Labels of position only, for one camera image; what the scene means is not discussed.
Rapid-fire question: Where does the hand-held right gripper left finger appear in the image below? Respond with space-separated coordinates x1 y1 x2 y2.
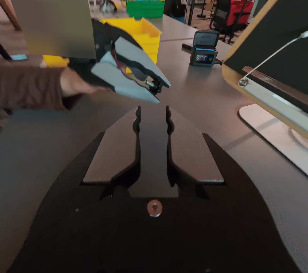
82 106 141 189

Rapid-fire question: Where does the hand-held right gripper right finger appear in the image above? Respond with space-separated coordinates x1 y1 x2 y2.
166 105 226 187

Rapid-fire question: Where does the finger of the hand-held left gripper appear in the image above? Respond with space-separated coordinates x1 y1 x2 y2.
90 51 161 104
113 36 172 89

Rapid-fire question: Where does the black knob screw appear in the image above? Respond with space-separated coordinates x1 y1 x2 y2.
145 79 163 96

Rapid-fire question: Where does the person's left forearm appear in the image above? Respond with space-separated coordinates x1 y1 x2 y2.
0 61 81 111

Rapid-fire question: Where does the person's left hand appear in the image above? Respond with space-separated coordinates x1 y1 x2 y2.
60 67 114 98

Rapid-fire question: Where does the yellow plastic bin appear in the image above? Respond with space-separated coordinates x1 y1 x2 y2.
99 16 162 74
42 54 71 68

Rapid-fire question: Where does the green plastic bin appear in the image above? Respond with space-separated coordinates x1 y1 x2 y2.
126 0 166 19

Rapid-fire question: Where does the small black device with screen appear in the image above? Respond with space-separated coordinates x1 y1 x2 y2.
189 29 220 68

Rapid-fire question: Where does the white monitor stand base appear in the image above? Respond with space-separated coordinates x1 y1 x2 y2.
238 103 308 176

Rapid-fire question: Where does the wooden furniture leg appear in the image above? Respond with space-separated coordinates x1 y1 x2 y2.
0 0 22 31

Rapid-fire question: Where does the red cloth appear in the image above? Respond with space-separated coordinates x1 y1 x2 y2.
227 0 259 31

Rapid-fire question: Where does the wooden framed black board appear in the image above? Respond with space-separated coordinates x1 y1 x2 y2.
221 0 308 139

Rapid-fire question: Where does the red wire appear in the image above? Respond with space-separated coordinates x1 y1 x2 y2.
115 50 127 74

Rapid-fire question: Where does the white security cable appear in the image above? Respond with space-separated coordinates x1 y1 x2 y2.
238 30 308 87

